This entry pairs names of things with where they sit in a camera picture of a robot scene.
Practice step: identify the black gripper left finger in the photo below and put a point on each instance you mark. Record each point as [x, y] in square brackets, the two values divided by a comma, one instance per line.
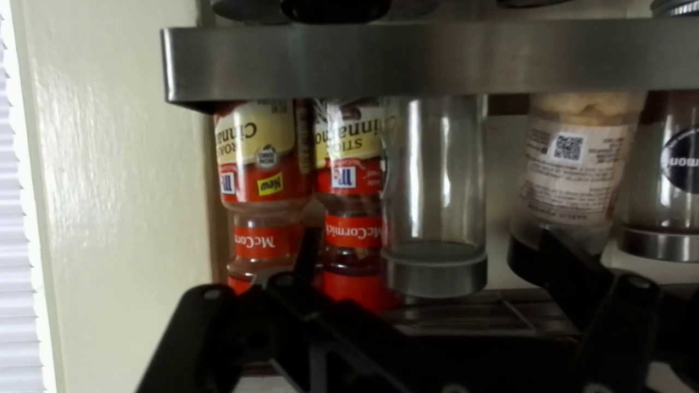
[214, 335]

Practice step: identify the clear glass salt cellar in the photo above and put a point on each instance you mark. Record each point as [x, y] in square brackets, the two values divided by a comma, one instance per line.
[436, 240]

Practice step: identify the dark glass spice jar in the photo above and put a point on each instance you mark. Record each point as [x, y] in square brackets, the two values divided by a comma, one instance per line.
[661, 195]

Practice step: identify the middle metal spice shelf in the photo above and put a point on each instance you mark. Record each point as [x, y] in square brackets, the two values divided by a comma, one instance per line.
[211, 66]

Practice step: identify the white label spice jar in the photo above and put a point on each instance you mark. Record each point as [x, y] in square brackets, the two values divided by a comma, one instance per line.
[575, 156]

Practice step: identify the white window blind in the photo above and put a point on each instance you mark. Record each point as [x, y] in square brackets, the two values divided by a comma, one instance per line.
[21, 362]

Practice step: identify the red McCormick cinnamon jar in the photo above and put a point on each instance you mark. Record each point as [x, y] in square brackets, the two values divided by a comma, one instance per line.
[262, 164]

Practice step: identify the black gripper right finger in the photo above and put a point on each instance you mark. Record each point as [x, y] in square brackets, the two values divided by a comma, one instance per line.
[617, 313]

